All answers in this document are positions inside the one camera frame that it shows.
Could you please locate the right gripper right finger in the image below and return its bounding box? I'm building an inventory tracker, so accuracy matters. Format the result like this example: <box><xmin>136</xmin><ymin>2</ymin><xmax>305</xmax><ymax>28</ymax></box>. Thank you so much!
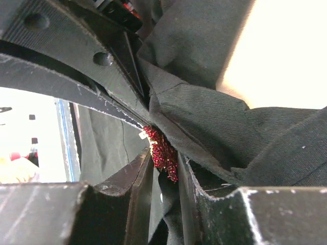
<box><xmin>178</xmin><ymin>156</ymin><xmax>326</xmax><ymax>244</ymax></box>

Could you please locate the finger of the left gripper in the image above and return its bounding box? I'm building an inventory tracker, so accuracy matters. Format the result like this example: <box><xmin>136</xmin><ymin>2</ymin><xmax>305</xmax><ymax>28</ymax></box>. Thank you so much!
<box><xmin>1</xmin><ymin>53</ymin><xmax>144</xmax><ymax>129</ymax></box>

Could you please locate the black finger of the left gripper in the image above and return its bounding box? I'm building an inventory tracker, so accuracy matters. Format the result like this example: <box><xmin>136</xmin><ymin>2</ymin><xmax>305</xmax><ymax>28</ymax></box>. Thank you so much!
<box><xmin>1</xmin><ymin>1</ymin><xmax>149</xmax><ymax>120</ymax></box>

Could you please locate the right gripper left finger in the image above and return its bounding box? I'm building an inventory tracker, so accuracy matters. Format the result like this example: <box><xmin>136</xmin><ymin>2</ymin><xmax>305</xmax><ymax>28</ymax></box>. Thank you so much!
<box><xmin>1</xmin><ymin>148</ymin><xmax>153</xmax><ymax>244</ymax></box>

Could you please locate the black button shirt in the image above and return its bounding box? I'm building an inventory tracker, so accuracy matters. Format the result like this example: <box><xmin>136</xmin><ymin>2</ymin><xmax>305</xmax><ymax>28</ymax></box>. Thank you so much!
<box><xmin>76</xmin><ymin>0</ymin><xmax>327</xmax><ymax>245</ymax></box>

